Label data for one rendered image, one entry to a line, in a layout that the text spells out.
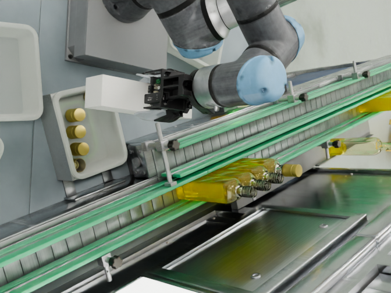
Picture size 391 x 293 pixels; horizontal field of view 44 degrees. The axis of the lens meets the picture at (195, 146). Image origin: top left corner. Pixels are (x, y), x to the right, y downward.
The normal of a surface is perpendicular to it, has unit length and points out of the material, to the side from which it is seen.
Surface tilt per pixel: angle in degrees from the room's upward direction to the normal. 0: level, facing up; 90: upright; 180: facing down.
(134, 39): 1
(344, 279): 90
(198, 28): 64
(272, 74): 0
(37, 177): 0
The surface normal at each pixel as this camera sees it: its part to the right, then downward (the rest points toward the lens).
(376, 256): -0.20, -0.96
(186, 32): -0.14, 0.54
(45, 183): 0.70, -0.01
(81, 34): -0.72, -0.07
